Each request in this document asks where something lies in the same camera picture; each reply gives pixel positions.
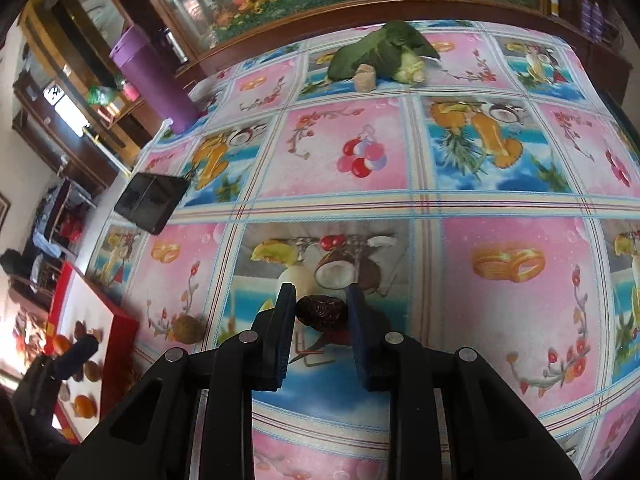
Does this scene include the brown round longan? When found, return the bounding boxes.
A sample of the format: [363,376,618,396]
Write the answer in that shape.
[82,361,102,382]

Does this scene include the dark red date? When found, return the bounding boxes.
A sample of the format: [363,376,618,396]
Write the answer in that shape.
[74,321,87,340]
[295,296,349,333]

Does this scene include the red white gift box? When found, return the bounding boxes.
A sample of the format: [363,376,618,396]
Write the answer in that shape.
[44,262,139,443]

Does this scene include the black smartphone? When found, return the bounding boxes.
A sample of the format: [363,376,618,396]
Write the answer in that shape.
[114,172,190,235]

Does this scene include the small beige ginger piece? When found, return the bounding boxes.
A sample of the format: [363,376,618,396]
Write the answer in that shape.
[352,64,378,93]

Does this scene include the green leafy vegetable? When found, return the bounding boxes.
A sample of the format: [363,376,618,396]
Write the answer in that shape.
[326,21,440,86]

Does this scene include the large orange tangerine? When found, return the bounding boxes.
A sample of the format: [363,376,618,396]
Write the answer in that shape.
[73,394,98,419]

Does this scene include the purple bottles on cabinet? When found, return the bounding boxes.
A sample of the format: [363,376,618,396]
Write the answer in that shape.
[580,0,604,42]

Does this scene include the small orange tangerine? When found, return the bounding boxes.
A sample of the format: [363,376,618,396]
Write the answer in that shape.
[52,334,72,356]

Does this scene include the purple thermos bottle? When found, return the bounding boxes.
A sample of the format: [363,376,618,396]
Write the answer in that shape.
[110,25,200,134]

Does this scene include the colourful printed tablecloth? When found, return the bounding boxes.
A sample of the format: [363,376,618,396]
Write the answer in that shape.
[87,20,639,479]

